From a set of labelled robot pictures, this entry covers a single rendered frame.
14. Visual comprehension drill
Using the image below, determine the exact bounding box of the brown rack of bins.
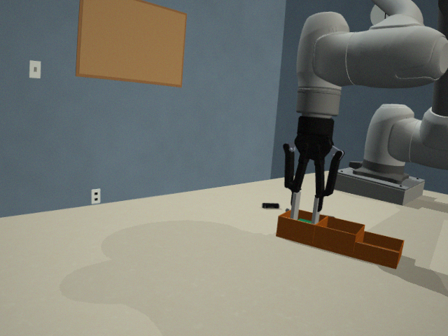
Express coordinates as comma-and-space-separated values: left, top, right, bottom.
276, 210, 404, 269

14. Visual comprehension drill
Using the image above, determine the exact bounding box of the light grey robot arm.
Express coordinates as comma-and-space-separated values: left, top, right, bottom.
296, 0, 448, 184

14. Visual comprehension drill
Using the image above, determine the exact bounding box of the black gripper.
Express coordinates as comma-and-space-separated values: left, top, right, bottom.
283, 116, 344, 224

